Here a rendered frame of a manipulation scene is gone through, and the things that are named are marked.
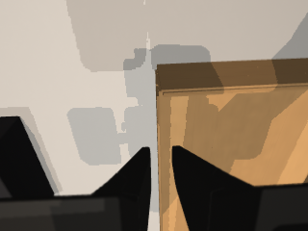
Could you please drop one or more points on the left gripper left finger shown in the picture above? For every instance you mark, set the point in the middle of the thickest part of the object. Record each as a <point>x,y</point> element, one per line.
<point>127,210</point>

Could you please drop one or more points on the black rectangular block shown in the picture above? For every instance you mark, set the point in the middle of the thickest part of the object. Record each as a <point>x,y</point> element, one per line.
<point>21,173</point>

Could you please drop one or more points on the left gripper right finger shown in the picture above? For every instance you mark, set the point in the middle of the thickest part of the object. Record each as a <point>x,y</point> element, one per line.
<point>210,203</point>

